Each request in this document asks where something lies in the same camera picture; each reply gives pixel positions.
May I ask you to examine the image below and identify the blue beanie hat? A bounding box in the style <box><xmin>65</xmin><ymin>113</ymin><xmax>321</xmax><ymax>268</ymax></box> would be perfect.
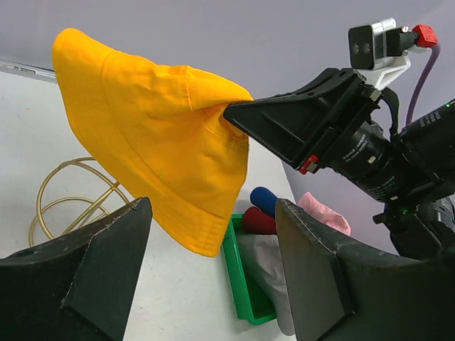
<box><xmin>250</xmin><ymin>187</ymin><xmax>278</xmax><ymax>217</ymax></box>

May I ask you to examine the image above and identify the grey bucket hat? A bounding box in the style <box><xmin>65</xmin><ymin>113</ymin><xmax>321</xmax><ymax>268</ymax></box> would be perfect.
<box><xmin>237</xmin><ymin>234</ymin><xmax>295</xmax><ymax>336</ymax></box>

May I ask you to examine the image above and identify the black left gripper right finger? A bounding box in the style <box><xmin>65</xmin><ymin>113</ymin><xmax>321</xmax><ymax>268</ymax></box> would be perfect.
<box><xmin>275</xmin><ymin>199</ymin><xmax>454</xmax><ymax>340</ymax></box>

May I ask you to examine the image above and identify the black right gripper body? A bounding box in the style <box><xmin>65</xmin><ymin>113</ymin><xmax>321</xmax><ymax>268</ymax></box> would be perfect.
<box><xmin>299</xmin><ymin>88</ymin><xmax>405</xmax><ymax>202</ymax></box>

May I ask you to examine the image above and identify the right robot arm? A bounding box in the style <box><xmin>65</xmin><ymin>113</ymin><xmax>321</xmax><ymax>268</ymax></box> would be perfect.
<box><xmin>223</xmin><ymin>67</ymin><xmax>454</xmax><ymax>260</ymax></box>

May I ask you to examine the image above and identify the pink hat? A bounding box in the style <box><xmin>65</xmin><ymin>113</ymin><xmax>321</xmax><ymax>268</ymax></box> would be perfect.
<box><xmin>297</xmin><ymin>192</ymin><xmax>351</xmax><ymax>236</ymax></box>

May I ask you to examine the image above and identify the dark red beanie hat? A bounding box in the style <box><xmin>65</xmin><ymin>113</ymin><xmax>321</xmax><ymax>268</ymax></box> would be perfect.
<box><xmin>242</xmin><ymin>207</ymin><xmax>277</xmax><ymax>235</ymax></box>

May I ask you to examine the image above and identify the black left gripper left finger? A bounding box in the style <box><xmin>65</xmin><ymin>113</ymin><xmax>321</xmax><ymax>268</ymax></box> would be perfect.
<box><xmin>1</xmin><ymin>197</ymin><xmax>153</xmax><ymax>340</ymax></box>

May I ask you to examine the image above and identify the green plastic tray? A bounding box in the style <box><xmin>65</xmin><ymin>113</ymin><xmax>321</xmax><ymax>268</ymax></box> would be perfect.
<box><xmin>222</xmin><ymin>214</ymin><xmax>277</xmax><ymax>325</ymax></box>

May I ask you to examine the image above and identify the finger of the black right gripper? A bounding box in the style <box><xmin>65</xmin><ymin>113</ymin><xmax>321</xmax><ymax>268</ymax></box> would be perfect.
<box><xmin>223</xmin><ymin>67</ymin><xmax>365</xmax><ymax>167</ymax></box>

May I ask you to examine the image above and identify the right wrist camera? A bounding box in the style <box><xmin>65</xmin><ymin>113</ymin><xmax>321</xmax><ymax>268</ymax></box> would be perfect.
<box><xmin>348</xmin><ymin>18</ymin><xmax>418</xmax><ymax>90</ymax></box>

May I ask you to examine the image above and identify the yellow bucket hat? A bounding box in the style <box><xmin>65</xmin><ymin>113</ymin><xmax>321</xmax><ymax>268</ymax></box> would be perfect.
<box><xmin>52</xmin><ymin>28</ymin><xmax>252</xmax><ymax>257</ymax></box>

